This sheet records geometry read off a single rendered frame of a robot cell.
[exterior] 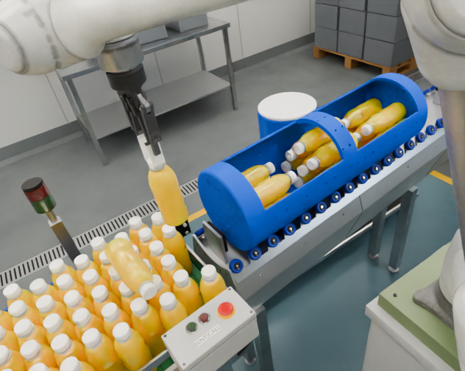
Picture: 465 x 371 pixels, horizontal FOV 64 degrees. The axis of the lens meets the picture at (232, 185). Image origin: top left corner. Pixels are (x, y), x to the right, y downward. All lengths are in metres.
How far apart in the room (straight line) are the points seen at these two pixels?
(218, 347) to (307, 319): 1.32
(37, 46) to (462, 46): 0.50
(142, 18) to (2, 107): 3.78
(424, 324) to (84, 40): 0.88
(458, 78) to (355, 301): 1.92
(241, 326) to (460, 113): 0.64
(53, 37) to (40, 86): 3.67
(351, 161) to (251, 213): 0.41
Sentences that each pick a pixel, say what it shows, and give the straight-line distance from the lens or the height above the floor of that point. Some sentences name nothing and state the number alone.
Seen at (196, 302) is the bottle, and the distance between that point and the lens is 1.05.
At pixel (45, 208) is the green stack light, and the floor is 1.18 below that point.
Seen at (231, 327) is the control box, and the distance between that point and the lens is 0.89.
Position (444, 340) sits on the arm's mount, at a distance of 0.98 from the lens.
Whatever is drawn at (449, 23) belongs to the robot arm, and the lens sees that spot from 0.36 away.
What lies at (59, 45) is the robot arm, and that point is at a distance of 0.60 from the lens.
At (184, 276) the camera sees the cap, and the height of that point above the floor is 1.10.
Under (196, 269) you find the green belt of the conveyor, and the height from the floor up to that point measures 0.90.
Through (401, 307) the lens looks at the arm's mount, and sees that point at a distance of 1.00.
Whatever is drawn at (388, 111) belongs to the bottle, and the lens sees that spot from 1.51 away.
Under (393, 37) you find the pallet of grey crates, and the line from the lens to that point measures 4.42.
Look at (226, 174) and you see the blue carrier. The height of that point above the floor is 1.23.
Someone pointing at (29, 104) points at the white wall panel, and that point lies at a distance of 4.30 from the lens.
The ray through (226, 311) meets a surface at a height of 1.11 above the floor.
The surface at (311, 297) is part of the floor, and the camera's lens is 2.25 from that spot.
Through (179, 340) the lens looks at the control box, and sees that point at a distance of 0.90.
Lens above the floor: 1.86
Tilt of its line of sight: 38 degrees down
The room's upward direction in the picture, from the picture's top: 10 degrees counter-clockwise
